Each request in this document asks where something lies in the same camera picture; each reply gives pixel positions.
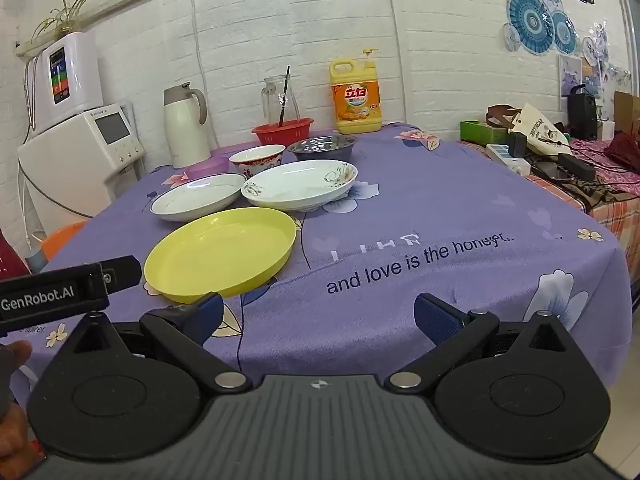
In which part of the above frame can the white power strip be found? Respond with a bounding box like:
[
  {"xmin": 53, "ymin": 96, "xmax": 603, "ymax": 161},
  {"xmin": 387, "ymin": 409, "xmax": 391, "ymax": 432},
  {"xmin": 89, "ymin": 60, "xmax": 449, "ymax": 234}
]
[{"xmin": 485, "ymin": 143, "xmax": 532, "ymax": 177}]

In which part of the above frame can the white plate with floral print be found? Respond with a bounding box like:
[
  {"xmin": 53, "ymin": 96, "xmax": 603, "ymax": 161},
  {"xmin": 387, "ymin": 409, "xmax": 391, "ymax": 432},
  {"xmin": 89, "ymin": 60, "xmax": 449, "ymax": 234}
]
[{"xmin": 241, "ymin": 159, "xmax": 360, "ymax": 212}]

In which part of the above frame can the purple floral tablecloth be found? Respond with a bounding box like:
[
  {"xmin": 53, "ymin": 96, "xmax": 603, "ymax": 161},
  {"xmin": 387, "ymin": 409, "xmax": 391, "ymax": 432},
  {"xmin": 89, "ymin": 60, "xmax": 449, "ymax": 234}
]
[{"xmin": 0, "ymin": 122, "xmax": 634, "ymax": 413}]

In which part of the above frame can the person's left hand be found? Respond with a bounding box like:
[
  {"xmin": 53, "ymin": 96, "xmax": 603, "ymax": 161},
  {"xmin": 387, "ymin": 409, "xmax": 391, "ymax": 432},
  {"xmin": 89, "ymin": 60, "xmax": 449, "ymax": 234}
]
[{"xmin": 0, "ymin": 340, "xmax": 47, "ymax": 463}]

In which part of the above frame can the white power cable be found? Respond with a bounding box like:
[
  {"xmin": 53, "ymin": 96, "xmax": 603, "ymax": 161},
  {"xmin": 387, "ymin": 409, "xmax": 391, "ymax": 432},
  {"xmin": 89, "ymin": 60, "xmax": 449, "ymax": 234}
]
[{"xmin": 16, "ymin": 159, "xmax": 47, "ymax": 242}]

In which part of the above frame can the purple plastic bowl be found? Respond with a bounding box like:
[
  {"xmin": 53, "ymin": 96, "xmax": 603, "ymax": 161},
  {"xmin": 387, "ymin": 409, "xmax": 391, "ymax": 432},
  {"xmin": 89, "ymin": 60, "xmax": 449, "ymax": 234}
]
[{"xmin": 184, "ymin": 155, "xmax": 234, "ymax": 181}]

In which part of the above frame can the yellow plastic plate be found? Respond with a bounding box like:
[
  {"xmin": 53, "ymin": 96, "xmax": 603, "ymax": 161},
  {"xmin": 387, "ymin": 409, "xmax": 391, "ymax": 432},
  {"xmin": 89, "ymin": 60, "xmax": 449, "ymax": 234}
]
[{"xmin": 144, "ymin": 207, "xmax": 299, "ymax": 305}]

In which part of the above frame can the wall poster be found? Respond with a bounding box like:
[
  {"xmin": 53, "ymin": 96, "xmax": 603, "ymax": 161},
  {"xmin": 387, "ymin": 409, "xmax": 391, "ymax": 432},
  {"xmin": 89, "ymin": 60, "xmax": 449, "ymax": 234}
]
[{"xmin": 558, "ymin": 54, "xmax": 584, "ymax": 99}]

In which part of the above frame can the glass pitcher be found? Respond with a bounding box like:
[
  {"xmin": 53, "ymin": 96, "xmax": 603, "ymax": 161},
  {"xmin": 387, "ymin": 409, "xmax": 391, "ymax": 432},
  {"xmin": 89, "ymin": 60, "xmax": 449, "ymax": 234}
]
[{"xmin": 259, "ymin": 75, "xmax": 301, "ymax": 129}]

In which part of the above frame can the orange stool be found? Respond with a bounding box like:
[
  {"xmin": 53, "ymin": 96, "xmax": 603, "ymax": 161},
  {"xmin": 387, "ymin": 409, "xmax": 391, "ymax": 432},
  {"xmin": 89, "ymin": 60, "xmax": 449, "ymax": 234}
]
[{"xmin": 39, "ymin": 220, "xmax": 92, "ymax": 262}]

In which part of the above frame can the black speaker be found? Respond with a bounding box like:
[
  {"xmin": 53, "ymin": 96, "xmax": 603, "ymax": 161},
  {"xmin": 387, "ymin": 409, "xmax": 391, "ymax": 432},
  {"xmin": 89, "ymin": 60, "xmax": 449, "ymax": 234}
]
[{"xmin": 567, "ymin": 84, "xmax": 600, "ymax": 141}]

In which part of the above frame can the cream tote bag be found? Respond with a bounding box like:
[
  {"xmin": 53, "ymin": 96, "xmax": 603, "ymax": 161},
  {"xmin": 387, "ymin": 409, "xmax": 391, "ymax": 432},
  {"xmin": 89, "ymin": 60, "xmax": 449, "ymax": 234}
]
[{"xmin": 486, "ymin": 102, "xmax": 572, "ymax": 159}]

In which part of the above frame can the green box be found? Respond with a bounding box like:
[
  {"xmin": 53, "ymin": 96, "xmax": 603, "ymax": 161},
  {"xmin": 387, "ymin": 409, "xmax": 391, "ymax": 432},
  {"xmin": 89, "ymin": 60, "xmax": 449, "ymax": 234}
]
[{"xmin": 459, "ymin": 119, "xmax": 512, "ymax": 145}]

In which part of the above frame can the white countertop water dispenser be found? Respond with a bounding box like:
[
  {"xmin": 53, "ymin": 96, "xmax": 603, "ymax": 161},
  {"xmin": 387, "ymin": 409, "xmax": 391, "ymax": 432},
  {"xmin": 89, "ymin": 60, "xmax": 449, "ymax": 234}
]
[{"xmin": 17, "ymin": 102, "xmax": 147, "ymax": 237}]

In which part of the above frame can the white thermos jug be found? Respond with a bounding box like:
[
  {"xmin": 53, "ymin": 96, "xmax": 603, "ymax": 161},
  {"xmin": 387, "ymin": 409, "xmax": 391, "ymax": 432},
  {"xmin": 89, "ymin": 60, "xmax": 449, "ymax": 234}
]
[{"xmin": 163, "ymin": 81, "xmax": 212, "ymax": 170}]

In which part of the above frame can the white plate with blue rim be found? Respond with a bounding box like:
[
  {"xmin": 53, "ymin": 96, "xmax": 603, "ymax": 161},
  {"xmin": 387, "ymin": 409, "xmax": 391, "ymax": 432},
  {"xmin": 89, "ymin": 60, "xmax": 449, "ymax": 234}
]
[{"xmin": 149, "ymin": 172, "xmax": 247, "ymax": 223}]

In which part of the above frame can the green potted plant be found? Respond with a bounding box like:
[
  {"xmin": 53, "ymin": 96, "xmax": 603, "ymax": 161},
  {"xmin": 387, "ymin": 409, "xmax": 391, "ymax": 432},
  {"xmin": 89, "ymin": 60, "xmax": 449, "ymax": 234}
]
[{"xmin": 30, "ymin": 0, "xmax": 107, "ymax": 44}]

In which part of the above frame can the cardboard box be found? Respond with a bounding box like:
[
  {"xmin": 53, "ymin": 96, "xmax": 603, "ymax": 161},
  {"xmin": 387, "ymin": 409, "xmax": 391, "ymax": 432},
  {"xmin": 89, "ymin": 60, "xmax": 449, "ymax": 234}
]
[{"xmin": 613, "ymin": 90, "xmax": 640, "ymax": 134}]

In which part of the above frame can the metal bowl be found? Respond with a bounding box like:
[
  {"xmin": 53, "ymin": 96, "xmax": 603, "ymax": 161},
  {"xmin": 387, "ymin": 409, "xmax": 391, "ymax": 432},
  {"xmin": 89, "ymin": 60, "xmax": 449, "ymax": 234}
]
[{"xmin": 286, "ymin": 134, "xmax": 359, "ymax": 164}]

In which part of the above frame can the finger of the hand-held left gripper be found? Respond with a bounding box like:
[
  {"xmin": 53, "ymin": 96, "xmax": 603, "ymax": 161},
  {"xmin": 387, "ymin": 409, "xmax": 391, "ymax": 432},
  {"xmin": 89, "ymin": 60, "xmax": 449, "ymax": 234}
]
[{"xmin": 100, "ymin": 255, "xmax": 144, "ymax": 295}]

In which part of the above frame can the red object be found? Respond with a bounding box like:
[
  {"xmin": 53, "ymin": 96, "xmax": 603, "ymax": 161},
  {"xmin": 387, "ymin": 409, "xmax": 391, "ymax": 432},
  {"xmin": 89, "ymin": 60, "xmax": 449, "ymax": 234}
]
[{"xmin": 0, "ymin": 229, "xmax": 34, "ymax": 279}]

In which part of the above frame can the long black box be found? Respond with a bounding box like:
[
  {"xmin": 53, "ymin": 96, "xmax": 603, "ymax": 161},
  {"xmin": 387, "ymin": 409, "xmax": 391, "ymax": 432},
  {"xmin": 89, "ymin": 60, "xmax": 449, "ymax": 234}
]
[{"xmin": 557, "ymin": 152, "xmax": 597, "ymax": 182}]

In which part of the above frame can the white bowl with red pattern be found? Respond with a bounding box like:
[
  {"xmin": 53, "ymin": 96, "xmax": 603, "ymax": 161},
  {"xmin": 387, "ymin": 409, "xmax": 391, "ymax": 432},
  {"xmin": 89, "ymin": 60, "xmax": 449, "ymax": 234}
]
[{"xmin": 229, "ymin": 144, "xmax": 287, "ymax": 179}]

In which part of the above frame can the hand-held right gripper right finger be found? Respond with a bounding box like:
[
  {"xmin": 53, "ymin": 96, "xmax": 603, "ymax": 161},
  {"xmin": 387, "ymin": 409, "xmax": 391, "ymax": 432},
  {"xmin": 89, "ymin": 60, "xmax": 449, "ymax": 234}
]
[{"xmin": 384, "ymin": 292, "xmax": 577, "ymax": 394}]

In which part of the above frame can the yellow detergent bottle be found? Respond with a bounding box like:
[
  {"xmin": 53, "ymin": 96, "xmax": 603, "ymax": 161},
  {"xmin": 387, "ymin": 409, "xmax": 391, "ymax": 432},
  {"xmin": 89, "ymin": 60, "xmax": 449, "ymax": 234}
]
[{"xmin": 328, "ymin": 48, "xmax": 383, "ymax": 135}]

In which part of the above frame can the black stirring stick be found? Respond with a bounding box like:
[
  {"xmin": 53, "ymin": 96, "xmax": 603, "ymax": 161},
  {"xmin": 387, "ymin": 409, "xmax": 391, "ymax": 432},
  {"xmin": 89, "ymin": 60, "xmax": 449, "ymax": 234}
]
[{"xmin": 277, "ymin": 65, "xmax": 292, "ymax": 129}]

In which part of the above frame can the large blue paper fan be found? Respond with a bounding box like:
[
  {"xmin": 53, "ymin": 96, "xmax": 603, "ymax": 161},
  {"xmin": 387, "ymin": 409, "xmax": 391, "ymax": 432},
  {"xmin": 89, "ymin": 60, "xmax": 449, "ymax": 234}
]
[{"xmin": 505, "ymin": 0, "xmax": 555, "ymax": 55}]

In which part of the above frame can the medium blue paper fan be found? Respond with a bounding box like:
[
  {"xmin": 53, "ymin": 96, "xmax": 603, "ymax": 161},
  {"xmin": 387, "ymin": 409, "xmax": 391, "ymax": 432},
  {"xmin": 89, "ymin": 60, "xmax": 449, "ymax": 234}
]
[{"xmin": 549, "ymin": 9, "xmax": 581, "ymax": 56}]

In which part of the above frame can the dark red knit cloth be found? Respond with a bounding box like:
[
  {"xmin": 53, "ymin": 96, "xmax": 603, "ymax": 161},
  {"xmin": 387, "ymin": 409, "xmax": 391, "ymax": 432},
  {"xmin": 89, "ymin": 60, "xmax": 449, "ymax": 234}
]
[{"xmin": 603, "ymin": 132, "xmax": 640, "ymax": 174}]

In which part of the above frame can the white wall water purifier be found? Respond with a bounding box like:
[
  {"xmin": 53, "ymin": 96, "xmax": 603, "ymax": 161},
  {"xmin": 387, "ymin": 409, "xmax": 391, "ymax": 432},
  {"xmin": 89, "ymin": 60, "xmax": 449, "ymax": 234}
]
[{"xmin": 24, "ymin": 31, "xmax": 105, "ymax": 137}]

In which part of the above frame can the red plastic strainer basket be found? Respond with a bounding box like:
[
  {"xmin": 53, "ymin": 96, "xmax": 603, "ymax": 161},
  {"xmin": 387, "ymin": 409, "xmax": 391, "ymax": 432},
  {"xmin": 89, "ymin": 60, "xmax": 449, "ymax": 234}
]
[{"xmin": 251, "ymin": 118, "xmax": 315, "ymax": 147}]

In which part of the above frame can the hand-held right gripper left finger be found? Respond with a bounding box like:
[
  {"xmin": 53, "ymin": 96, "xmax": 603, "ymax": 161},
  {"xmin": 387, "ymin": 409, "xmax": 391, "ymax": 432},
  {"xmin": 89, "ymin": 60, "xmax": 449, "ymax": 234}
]
[{"xmin": 59, "ymin": 292, "xmax": 253, "ymax": 394}]

